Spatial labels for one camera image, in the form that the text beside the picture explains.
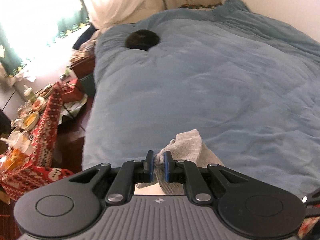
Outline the grey knitted garment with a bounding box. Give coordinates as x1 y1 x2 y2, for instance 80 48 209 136
135 129 224 196

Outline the red patterned tablecloth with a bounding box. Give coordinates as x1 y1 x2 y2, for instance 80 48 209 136
1 82 73 200

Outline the blue fleece duvet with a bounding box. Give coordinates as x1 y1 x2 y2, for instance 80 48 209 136
82 0 319 196

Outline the dark wooden nightstand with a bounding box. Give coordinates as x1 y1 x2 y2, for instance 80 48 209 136
71 56 96 98

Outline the black round cushion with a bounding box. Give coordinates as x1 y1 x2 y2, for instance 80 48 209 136
125 29 160 51

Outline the green lidded cup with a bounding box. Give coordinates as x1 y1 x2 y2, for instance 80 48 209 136
24 85 37 103

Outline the green patterned curtain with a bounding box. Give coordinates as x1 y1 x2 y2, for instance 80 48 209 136
1 0 89 77

